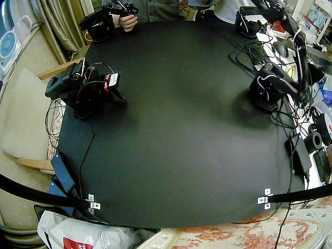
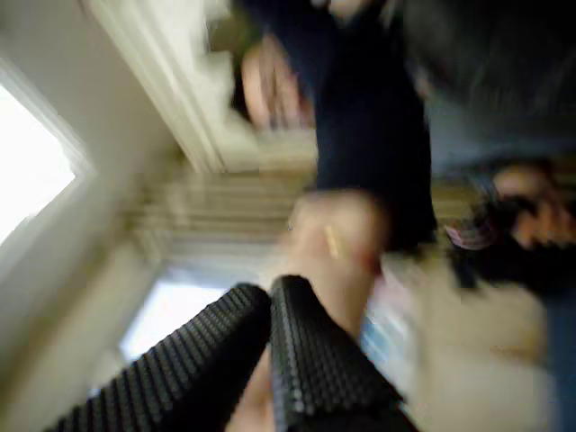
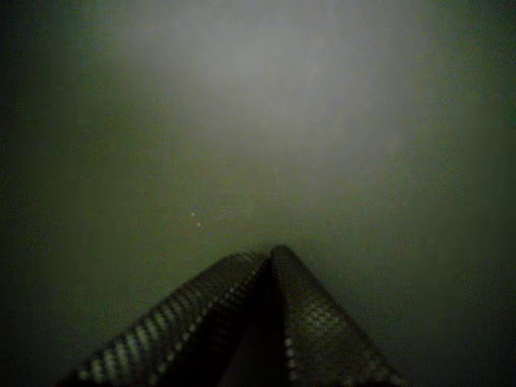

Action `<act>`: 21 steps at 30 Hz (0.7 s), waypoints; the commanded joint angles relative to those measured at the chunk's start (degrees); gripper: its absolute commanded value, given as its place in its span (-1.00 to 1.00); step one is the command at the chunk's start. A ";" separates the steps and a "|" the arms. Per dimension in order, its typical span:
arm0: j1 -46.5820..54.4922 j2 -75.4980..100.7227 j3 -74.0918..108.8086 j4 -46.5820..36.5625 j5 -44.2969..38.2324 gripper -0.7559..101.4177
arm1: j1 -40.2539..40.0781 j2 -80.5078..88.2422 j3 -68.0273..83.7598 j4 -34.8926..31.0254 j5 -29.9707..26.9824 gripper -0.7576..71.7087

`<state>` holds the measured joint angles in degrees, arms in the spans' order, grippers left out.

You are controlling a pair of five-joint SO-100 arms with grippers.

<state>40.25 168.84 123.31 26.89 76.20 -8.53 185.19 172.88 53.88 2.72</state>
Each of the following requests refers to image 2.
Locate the white moulded frame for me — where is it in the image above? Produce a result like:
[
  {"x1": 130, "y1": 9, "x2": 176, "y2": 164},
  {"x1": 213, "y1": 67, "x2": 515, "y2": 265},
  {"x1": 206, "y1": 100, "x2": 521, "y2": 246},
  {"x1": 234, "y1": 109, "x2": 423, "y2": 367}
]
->
[{"x1": 85, "y1": 0, "x2": 319, "y2": 176}]

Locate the dotted gripper finger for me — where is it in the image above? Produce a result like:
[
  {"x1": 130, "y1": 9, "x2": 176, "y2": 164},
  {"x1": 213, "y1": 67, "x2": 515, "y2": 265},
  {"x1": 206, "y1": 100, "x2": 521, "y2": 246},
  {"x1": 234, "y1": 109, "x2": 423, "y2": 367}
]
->
[
  {"x1": 44, "y1": 283, "x2": 273, "y2": 432},
  {"x1": 269, "y1": 274, "x2": 420, "y2": 432}
]

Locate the bright window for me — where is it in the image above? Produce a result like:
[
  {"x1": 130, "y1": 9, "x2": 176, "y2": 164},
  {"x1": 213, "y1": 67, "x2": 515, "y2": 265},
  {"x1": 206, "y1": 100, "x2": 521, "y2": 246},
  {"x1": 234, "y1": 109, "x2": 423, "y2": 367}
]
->
[{"x1": 119, "y1": 268, "x2": 238, "y2": 364}]

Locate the person's left hand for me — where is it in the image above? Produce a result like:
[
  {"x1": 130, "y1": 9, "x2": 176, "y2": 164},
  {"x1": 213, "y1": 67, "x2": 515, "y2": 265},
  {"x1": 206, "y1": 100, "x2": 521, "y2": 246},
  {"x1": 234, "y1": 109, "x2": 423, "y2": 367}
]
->
[{"x1": 278, "y1": 191, "x2": 391, "y2": 337}]

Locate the person's right hand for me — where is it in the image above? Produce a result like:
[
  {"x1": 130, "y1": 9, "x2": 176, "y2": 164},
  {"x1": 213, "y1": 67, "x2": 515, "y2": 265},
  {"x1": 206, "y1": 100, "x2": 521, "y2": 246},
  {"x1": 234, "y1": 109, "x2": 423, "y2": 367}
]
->
[{"x1": 492, "y1": 165, "x2": 576, "y2": 252}]

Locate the beige pleated curtain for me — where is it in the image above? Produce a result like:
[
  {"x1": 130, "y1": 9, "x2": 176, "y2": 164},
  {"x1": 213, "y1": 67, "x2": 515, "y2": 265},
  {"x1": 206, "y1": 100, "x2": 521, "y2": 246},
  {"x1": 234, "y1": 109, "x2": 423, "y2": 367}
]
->
[{"x1": 130, "y1": 170, "x2": 316, "y2": 275}]

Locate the person's left forearm dark sleeve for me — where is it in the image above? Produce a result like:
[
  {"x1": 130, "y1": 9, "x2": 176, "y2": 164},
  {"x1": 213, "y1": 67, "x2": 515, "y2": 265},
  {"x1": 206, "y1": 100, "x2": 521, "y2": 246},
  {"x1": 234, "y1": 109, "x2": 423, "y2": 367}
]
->
[{"x1": 310, "y1": 0, "x2": 438, "y2": 253}]

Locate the person's grey shirt torso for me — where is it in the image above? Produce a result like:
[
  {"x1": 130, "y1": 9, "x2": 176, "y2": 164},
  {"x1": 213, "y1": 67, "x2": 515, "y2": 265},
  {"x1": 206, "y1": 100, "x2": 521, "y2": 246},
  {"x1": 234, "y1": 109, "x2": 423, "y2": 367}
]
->
[{"x1": 395, "y1": 0, "x2": 576, "y2": 163}]

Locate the small yellow stick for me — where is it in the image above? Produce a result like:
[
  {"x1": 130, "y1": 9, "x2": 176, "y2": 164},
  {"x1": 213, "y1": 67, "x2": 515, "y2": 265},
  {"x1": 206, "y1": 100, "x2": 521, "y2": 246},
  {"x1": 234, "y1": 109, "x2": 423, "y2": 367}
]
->
[{"x1": 323, "y1": 224, "x2": 341, "y2": 260}]

